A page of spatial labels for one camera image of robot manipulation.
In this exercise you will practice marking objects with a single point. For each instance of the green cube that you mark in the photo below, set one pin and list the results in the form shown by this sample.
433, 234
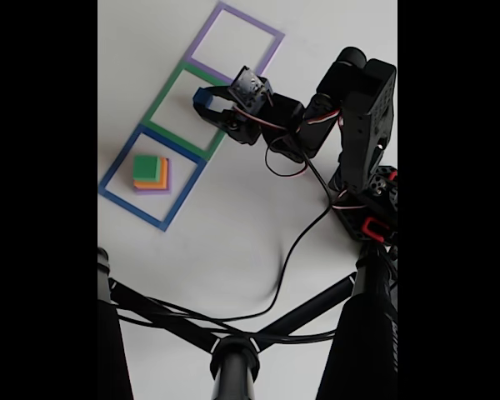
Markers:
146, 166

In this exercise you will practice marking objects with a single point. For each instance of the blue square frame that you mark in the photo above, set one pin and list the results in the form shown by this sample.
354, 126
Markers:
116, 183

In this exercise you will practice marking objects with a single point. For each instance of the black tripod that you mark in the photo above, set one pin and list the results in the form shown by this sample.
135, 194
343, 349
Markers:
366, 333

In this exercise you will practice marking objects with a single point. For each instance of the orange block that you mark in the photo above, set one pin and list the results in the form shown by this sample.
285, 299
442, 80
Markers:
163, 177

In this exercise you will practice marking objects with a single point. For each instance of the purple square frame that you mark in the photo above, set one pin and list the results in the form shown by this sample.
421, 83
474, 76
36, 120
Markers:
200, 41

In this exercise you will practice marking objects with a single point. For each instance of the large purple block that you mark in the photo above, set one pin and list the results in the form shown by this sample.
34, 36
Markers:
169, 183

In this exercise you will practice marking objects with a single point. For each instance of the red clamp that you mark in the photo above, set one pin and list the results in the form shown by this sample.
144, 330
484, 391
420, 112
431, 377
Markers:
368, 227

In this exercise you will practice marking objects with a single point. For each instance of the small blue cube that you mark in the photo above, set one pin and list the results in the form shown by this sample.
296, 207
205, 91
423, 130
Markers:
202, 98

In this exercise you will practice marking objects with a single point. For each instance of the green square frame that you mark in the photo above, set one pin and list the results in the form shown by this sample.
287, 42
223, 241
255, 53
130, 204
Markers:
158, 106

